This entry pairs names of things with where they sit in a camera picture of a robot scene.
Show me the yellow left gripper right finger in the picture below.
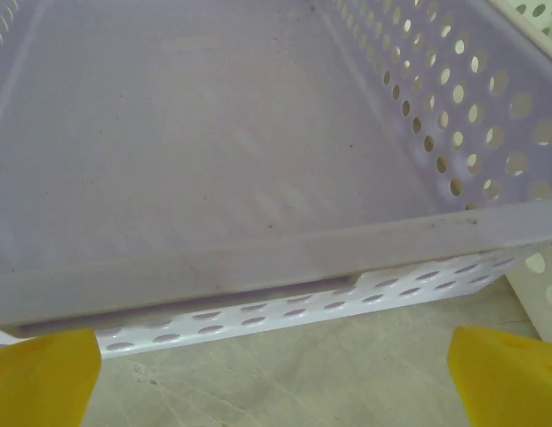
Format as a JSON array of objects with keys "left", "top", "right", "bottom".
[{"left": 448, "top": 326, "right": 552, "bottom": 427}]

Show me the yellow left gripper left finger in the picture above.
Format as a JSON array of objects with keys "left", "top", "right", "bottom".
[{"left": 0, "top": 327, "right": 102, "bottom": 427}]

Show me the white perforated plastic basket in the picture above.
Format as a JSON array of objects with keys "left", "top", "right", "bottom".
[{"left": 486, "top": 0, "right": 552, "bottom": 346}]

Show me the purple perforated plastic basket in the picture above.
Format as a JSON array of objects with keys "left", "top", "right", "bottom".
[{"left": 0, "top": 0, "right": 552, "bottom": 360}]

